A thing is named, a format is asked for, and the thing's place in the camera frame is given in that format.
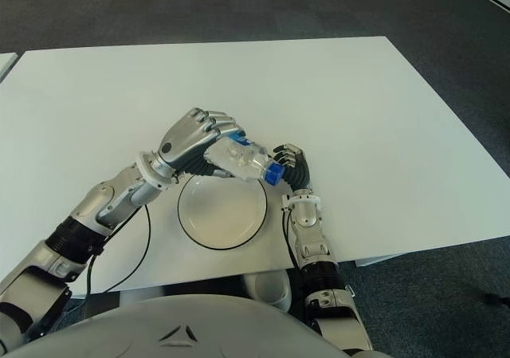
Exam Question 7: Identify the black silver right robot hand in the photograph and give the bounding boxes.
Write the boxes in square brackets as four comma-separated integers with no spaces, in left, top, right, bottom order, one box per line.
[272,142,312,194]

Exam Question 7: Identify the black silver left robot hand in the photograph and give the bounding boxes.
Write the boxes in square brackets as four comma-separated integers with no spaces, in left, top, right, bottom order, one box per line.
[153,108,249,182]

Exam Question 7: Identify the clear bottle with blue cap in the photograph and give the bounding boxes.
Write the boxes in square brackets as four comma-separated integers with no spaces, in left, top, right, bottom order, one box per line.
[204,131,286,187]

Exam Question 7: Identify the white plate with black rim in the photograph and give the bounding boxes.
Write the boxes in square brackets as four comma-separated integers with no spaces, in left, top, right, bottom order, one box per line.
[177,173,269,250]

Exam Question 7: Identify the white robot leg shell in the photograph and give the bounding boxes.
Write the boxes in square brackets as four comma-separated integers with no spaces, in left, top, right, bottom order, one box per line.
[241,272,294,314]

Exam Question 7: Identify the grey robot torso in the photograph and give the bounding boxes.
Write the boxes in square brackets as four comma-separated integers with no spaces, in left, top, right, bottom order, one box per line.
[0,293,348,358]

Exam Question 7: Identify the white neighbouring table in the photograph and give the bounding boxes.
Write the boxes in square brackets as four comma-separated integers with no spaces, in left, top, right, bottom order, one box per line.
[0,53,19,83]

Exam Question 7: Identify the dark chair base leg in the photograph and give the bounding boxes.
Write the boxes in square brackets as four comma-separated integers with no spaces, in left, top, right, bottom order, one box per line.
[483,291,510,306]

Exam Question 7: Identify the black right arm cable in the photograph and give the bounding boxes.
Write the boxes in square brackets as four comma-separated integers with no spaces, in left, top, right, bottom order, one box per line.
[282,208,302,271]

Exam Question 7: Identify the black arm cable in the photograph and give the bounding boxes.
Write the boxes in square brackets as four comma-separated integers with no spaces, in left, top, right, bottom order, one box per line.
[82,204,152,300]
[282,208,302,271]

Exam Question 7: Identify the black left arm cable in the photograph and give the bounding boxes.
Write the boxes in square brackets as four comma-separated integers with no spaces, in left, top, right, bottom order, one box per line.
[82,204,152,300]

